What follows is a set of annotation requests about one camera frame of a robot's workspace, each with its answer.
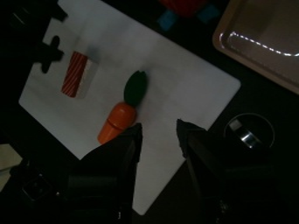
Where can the pink tray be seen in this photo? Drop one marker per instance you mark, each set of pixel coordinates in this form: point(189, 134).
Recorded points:
point(264, 38)

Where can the orange toy carrot green leaf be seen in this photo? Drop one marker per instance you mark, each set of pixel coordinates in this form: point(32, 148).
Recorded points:
point(120, 116)

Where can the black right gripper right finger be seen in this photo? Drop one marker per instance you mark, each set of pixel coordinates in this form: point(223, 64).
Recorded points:
point(205, 163)

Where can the red plastic cup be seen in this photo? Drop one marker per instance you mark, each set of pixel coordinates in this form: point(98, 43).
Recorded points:
point(183, 5)

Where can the white cutting board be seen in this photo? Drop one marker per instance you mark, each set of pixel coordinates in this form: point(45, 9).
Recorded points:
point(175, 87)

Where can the white toy block red top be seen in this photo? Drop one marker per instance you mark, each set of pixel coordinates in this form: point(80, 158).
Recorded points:
point(78, 74)

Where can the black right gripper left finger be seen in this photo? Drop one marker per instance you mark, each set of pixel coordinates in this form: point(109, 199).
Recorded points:
point(124, 157)

